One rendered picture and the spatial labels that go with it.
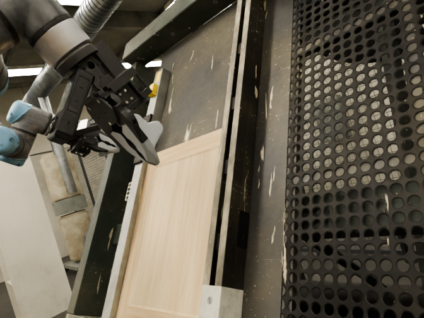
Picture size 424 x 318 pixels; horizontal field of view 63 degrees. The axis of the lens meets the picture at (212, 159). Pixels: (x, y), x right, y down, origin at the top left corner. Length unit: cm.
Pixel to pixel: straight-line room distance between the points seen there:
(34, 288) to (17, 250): 50
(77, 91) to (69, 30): 9
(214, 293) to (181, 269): 21
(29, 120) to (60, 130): 67
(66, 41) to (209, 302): 56
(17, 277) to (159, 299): 387
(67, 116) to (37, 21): 14
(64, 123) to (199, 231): 53
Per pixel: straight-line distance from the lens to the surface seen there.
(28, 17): 58
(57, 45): 57
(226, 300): 78
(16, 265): 481
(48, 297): 493
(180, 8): 146
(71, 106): 54
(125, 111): 55
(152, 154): 58
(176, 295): 97
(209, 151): 102
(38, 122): 120
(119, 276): 120
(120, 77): 57
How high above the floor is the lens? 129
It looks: level
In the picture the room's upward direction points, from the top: 17 degrees counter-clockwise
